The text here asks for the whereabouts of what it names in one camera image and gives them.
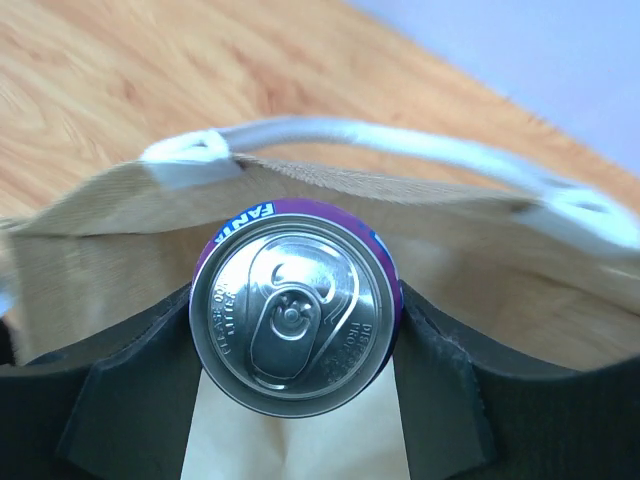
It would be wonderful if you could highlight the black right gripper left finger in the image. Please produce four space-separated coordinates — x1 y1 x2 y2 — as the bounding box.
1 287 201 479

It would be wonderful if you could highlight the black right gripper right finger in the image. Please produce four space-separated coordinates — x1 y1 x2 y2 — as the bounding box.
393 287 639 479

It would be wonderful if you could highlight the pink patterned canvas bag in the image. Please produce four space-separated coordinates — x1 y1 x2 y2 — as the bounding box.
1 116 639 479

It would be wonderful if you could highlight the purple soda can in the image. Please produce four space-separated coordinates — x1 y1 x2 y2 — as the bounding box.
189 198 403 418

